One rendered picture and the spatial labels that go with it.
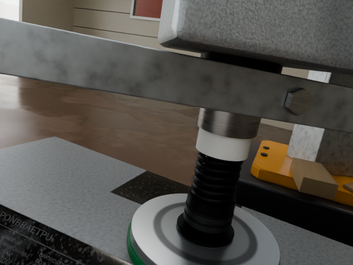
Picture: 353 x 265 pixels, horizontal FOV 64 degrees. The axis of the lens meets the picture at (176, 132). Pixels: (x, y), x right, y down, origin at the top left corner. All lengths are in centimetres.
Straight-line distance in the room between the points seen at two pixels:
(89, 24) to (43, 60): 864
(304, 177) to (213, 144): 62
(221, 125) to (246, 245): 18
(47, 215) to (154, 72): 34
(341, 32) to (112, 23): 817
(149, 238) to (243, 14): 29
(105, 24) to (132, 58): 826
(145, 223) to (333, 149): 89
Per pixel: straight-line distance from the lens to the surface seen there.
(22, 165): 73
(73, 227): 51
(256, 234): 46
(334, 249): 63
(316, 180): 95
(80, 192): 61
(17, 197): 60
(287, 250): 56
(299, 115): 34
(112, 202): 58
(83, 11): 913
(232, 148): 35
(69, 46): 29
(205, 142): 36
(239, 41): 25
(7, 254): 54
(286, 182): 107
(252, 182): 103
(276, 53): 27
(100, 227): 51
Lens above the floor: 111
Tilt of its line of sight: 15 degrees down
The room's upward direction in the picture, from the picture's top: 10 degrees clockwise
